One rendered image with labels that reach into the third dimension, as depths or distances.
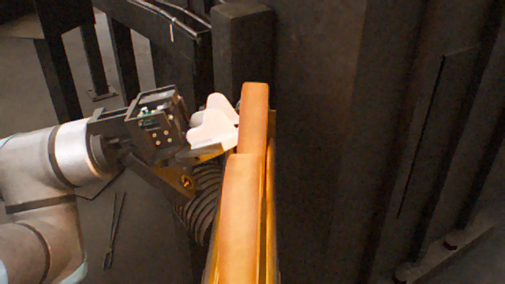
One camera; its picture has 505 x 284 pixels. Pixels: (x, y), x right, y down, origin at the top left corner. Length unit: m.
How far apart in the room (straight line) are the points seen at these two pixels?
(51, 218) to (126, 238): 0.84
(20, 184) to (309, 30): 0.50
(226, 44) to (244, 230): 0.48
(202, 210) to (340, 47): 0.36
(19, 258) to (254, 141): 0.29
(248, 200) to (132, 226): 1.13
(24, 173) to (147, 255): 0.82
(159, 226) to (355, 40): 0.99
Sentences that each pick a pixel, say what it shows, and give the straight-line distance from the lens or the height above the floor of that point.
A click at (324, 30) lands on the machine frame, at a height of 0.80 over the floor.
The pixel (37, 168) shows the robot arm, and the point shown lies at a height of 0.70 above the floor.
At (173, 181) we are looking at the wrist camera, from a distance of 0.59.
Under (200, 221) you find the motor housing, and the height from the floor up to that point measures 0.51.
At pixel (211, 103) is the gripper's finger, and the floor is 0.77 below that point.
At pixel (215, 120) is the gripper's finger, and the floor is 0.77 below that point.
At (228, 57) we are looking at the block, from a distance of 0.78.
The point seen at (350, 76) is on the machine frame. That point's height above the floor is 0.74.
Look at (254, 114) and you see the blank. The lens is 0.48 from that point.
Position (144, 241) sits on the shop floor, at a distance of 1.42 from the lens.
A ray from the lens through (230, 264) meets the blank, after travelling 0.37.
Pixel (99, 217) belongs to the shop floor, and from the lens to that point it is 1.54.
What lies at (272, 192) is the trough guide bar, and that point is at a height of 0.69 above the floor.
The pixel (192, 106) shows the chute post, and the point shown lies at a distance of 1.02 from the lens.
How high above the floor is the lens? 1.04
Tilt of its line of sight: 36 degrees down
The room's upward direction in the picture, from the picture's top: straight up
